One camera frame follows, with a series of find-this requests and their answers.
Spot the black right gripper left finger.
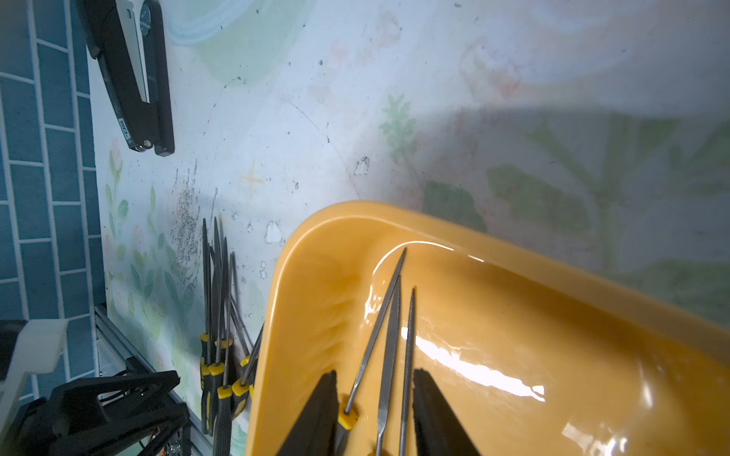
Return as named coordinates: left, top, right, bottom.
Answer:
left=277, top=370, right=340, bottom=456

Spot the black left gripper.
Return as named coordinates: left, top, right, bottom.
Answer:
left=1, top=370, right=190, bottom=455

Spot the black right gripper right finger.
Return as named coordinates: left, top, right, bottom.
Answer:
left=413, top=369, right=479, bottom=456

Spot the file tool yellow black handle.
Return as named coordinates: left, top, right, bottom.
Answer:
left=336, top=248, right=408, bottom=455

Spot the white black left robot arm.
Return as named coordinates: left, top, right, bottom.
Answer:
left=1, top=319, right=192, bottom=455

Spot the round file in pile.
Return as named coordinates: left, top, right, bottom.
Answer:
left=229, top=253, right=251, bottom=384

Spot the lone angled file tool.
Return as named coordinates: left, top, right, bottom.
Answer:
left=232, top=330, right=263, bottom=418

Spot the flat file in pile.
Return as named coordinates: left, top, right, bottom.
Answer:
left=214, top=237, right=232, bottom=455

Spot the yellow plastic storage tray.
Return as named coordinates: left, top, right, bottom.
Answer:
left=246, top=201, right=729, bottom=455

